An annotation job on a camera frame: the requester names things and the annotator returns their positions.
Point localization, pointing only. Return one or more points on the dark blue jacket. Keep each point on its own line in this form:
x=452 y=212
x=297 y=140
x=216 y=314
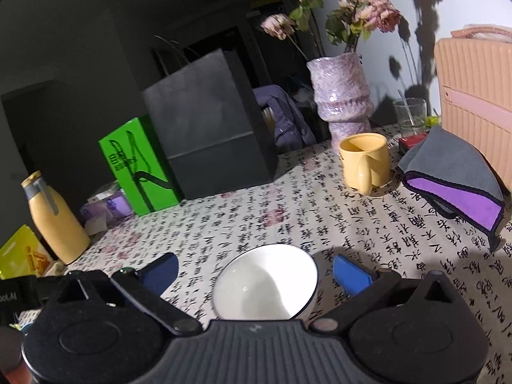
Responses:
x=284 y=120

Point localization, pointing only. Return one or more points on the white bowl with black rim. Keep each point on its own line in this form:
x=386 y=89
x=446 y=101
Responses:
x=260 y=284

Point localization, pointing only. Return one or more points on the pink ribbed case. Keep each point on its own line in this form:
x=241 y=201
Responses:
x=476 y=108

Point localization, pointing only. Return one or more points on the metal spoon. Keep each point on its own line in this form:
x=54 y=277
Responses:
x=404 y=108

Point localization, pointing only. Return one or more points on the white flat box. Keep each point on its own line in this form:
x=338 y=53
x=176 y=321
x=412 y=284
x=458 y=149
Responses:
x=100 y=196

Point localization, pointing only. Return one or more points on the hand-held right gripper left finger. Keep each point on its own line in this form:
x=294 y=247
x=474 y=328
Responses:
x=162 y=274

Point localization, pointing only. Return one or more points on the yellow thermos jug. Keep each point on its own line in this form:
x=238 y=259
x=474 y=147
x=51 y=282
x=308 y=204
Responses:
x=56 y=224

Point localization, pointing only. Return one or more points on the yellow mug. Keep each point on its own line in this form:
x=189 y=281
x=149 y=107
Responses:
x=366 y=160

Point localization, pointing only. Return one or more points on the clear glass cup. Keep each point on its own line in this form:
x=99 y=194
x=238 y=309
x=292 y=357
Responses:
x=412 y=118

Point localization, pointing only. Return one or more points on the dried pink roses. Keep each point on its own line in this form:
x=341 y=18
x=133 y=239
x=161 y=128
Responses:
x=368 y=8

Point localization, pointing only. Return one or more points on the small red box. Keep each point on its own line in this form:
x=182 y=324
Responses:
x=410 y=143

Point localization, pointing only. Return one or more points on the yellow-green snack box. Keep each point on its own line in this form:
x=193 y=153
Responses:
x=20 y=256

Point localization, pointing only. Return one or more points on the white paper sheet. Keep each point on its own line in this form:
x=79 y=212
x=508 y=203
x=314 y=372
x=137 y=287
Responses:
x=98 y=226

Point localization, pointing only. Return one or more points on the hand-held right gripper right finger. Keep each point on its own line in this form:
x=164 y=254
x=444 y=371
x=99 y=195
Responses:
x=352 y=276

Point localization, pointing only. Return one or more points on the green paper bag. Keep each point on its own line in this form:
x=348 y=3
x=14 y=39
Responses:
x=136 y=168

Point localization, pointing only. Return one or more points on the calligraphy print tablecloth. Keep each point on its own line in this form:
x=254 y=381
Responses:
x=320 y=224

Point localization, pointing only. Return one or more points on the purple ceramic vase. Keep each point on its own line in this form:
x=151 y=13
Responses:
x=342 y=88

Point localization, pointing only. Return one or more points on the black paper bag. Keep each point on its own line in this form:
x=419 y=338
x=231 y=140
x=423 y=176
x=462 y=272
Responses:
x=208 y=128

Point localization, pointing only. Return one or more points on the grey purple cloth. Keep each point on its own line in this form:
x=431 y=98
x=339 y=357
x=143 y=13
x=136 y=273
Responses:
x=452 y=172

